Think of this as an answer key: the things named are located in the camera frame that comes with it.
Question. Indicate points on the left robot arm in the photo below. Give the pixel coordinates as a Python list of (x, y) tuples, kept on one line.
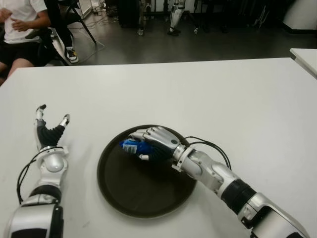
[(39, 193)]

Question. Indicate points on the seated person white shirt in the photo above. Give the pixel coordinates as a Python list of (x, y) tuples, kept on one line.
[(19, 32)]

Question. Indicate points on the round dark brown tray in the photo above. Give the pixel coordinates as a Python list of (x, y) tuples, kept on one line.
[(138, 188)]

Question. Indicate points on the blue Oreo cookie packet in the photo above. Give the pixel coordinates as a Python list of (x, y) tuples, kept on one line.
[(137, 147)]

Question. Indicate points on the person leg with sneaker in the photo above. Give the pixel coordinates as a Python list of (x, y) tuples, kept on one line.
[(71, 53)]

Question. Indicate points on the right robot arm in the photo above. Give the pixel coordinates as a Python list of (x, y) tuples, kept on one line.
[(235, 183)]

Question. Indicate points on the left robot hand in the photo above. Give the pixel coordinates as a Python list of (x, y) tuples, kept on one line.
[(49, 131)]

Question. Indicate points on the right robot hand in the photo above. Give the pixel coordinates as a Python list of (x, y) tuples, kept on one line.
[(163, 143)]

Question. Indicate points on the white side table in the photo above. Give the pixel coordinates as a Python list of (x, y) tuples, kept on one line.
[(305, 60)]

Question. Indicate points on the white pillar base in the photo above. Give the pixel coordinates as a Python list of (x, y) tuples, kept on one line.
[(302, 15)]

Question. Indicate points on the white humanoid robot leg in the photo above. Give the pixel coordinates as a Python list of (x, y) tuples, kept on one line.
[(175, 17)]

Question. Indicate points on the black chair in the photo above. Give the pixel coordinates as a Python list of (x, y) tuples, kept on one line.
[(74, 22)]

